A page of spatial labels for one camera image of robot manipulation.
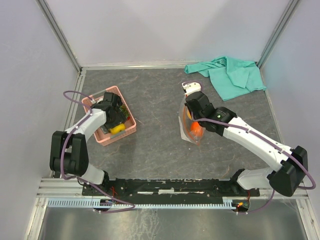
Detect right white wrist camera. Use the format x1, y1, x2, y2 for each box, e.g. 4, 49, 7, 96
181, 81, 202, 97

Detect teal cloth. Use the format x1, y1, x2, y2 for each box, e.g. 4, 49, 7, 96
184, 56, 267, 101

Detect small orange toy fruit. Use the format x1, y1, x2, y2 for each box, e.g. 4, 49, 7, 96
186, 109, 192, 120

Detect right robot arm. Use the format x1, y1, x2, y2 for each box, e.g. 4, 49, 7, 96
184, 91, 308, 197

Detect red and green toy vegetables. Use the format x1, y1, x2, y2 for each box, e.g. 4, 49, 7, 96
119, 103, 131, 121

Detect yellow toy fruit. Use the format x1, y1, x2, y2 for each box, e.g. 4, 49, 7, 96
109, 123, 126, 135

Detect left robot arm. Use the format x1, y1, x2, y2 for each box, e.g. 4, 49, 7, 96
49, 92, 127, 195

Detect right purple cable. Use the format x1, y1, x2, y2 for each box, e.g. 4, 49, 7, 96
181, 81, 316, 215

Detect clear zip top bag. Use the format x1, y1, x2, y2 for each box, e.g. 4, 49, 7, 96
178, 96, 205, 145

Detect pink perforated basket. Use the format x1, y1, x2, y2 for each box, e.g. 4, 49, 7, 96
79, 85, 137, 146

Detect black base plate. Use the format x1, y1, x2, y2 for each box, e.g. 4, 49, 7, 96
98, 178, 260, 205

